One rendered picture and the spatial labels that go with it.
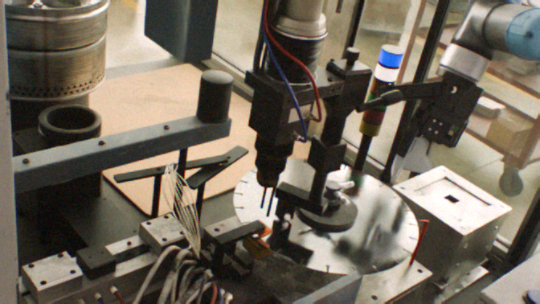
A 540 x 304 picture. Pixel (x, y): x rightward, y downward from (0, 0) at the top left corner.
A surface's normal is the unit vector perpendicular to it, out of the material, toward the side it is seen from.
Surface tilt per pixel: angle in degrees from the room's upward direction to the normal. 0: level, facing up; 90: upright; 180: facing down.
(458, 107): 67
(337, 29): 90
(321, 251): 0
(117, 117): 0
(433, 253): 90
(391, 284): 0
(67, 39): 90
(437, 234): 90
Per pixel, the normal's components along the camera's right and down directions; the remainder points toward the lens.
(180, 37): -0.75, 0.23
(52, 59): 0.47, 0.53
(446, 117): -0.39, 0.03
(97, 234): 0.17, -0.84
